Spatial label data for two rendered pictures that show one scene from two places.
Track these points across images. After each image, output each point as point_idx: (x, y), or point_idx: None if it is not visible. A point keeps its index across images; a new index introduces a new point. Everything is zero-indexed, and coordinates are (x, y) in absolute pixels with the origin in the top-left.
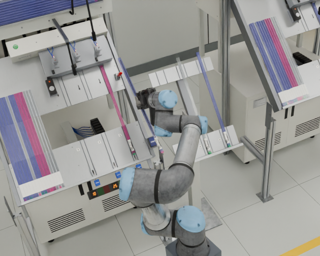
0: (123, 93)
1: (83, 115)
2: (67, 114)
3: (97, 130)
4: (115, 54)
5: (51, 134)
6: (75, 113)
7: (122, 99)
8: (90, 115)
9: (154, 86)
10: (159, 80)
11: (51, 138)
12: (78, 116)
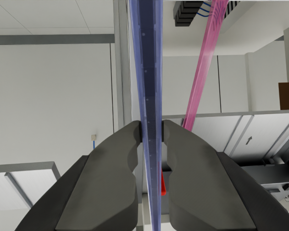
0: (120, 61)
1: (178, 31)
2: (194, 38)
3: (200, 2)
4: (138, 179)
5: (244, 19)
6: (183, 37)
7: (122, 48)
8: (170, 28)
9: (42, 173)
10: (10, 188)
11: (254, 12)
12: (185, 31)
